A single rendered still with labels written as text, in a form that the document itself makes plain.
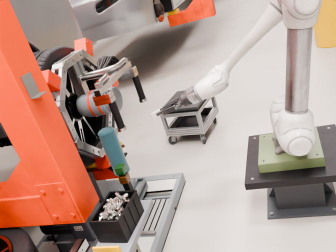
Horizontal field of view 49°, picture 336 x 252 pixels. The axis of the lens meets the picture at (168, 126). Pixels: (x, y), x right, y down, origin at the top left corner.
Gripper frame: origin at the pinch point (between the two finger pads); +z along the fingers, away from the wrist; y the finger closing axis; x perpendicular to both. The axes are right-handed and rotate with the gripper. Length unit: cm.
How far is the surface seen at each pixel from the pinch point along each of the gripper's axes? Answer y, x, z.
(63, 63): 15, -48, 20
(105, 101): 25.0, -24.1, 7.1
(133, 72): -8.7, -23.9, 1.6
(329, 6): -257, 59, -126
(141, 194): -12, 47, 46
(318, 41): -269, 93, -104
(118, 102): 4.8, -16.4, 12.3
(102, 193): 7, 27, 55
